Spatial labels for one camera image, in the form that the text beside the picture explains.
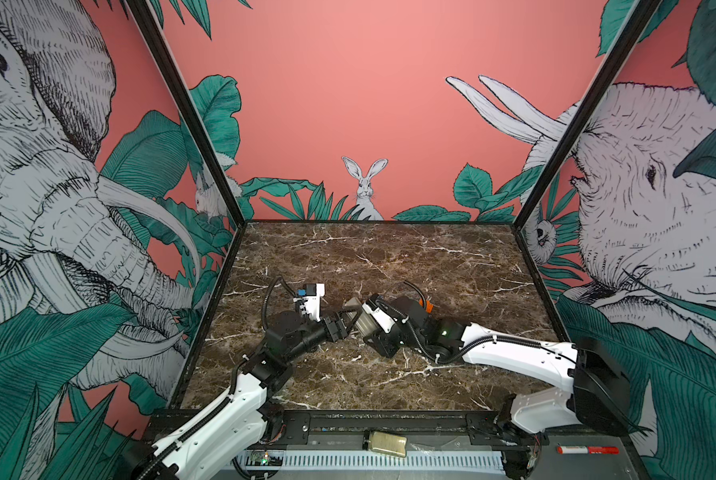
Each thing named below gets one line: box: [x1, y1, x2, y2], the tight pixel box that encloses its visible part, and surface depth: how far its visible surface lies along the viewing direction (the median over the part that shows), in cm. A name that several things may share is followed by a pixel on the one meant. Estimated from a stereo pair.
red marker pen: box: [556, 445, 620, 455], surface depth 73 cm
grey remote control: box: [342, 297, 378, 336], surface depth 77 cm
